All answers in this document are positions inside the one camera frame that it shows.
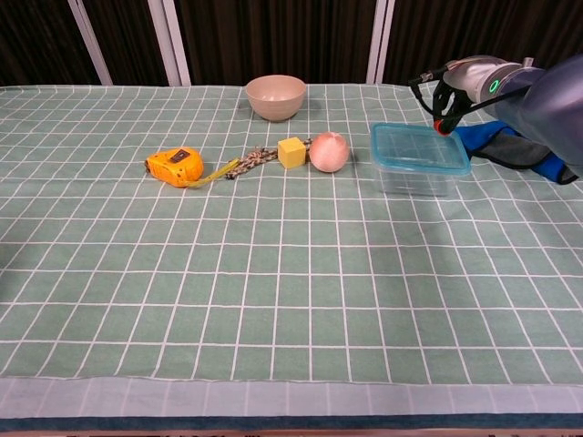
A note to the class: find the clear plastic container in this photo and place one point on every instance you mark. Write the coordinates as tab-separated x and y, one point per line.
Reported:
414	184

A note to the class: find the dark pleated curtain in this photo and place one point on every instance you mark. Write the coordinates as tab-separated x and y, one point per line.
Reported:
273	41

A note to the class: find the green checked tablecloth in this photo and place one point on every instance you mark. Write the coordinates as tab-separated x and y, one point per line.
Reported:
182	273

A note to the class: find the orange tape measure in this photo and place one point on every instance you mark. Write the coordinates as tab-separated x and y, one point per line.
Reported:
175	167

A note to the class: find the pink peach ball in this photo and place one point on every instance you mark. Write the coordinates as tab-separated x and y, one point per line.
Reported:
329	152

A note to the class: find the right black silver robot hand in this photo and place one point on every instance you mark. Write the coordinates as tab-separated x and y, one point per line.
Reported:
467	73

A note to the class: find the white metal frame post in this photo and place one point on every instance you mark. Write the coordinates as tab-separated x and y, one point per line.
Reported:
380	45
170	45
91	45

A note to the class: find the beige bowl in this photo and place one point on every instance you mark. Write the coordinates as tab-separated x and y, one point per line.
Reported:
275	98

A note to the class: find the yellow cube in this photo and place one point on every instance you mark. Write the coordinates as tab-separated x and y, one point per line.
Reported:
291	154

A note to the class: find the blue transparent container lid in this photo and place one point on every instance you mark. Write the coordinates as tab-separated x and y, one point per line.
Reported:
419	148

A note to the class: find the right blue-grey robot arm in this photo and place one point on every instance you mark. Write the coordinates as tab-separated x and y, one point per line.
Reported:
546	109

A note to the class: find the blue grey cloth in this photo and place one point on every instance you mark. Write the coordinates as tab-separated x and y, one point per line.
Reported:
510	150

